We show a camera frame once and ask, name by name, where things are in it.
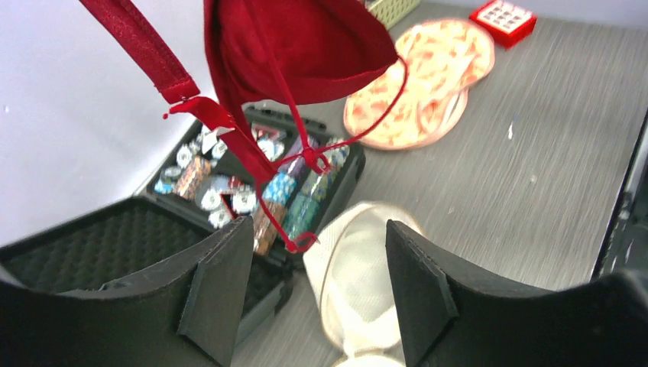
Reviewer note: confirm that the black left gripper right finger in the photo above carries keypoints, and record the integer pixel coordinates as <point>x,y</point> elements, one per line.
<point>454,313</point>

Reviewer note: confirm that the floral mesh laundry bag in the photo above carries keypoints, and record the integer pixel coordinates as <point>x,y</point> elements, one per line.
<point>421,97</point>

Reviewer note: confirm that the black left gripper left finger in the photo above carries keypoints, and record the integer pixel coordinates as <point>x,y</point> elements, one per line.
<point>182,311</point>

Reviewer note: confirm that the red bra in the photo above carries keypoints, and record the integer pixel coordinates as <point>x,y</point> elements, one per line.
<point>292,52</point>

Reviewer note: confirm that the green plastic basket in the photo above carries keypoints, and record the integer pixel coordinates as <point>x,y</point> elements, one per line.
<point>390,12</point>

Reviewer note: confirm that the black poker chip case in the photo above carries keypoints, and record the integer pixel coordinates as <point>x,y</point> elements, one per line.
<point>97,251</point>

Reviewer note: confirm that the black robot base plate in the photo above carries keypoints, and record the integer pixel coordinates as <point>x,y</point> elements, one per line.
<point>625,241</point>

